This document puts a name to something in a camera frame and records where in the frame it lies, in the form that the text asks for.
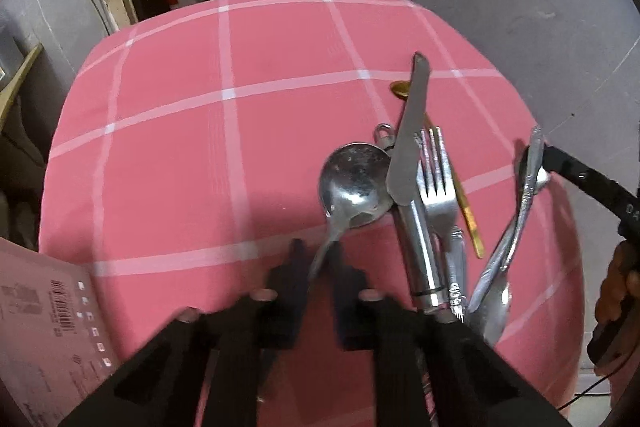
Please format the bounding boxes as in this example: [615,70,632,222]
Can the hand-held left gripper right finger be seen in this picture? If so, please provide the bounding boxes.
[327,241,571,427]

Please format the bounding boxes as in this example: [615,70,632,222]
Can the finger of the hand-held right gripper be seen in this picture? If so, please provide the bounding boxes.
[515,144,533,188]
[542,146,626,212]

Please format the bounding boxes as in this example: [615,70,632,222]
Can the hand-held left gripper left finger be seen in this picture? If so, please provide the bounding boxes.
[60,239,313,427]

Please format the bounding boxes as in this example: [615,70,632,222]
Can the slim silver spoon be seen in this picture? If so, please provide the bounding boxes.
[477,167,551,348]
[467,125,546,313]

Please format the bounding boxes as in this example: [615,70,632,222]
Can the gold spoon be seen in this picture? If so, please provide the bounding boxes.
[390,80,485,259]

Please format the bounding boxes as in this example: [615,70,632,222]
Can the silver fork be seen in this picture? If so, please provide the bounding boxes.
[415,127,470,324]

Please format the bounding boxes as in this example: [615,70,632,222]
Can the large silver spoon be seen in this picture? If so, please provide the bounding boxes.
[307,143,396,280]

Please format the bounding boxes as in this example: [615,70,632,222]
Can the silver table knife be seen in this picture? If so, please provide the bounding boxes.
[386,52,451,313]

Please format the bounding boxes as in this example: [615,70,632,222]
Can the metal ring handle utensil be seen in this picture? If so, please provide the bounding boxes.
[374,123,398,154]

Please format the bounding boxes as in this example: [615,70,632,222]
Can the person's right hand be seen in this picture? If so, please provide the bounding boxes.
[595,239,640,330]

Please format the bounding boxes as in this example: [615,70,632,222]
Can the pink checked tablecloth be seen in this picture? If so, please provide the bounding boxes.
[39,0,586,427]

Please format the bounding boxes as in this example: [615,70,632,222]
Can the pink cardboard box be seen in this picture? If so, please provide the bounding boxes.
[0,237,121,427]

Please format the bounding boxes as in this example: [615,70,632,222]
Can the wooden board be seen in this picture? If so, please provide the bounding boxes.
[0,42,43,128]

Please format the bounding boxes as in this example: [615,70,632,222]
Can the black cable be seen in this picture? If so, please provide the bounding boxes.
[557,372,626,412]

